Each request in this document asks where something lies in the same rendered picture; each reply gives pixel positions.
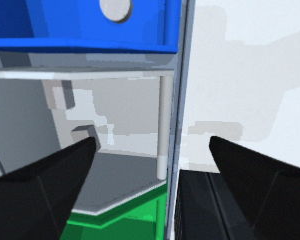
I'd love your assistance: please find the grey round disc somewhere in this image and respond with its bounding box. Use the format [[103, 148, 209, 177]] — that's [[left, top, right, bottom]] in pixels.
[[99, 0, 133, 24]]

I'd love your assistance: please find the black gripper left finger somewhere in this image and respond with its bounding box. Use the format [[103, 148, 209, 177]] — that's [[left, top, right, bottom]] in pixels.
[[0, 137, 96, 240]]

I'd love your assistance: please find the green open bin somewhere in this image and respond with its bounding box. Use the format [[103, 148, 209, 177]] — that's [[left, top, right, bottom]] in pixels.
[[60, 168, 168, 240]]

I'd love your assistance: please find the grey bin rack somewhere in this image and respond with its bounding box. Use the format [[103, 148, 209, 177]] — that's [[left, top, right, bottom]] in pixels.
[[0, 0, 196, 240]]

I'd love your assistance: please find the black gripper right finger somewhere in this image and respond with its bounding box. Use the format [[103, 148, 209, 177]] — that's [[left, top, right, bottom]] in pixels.
[[209, 136, 300, 240]]

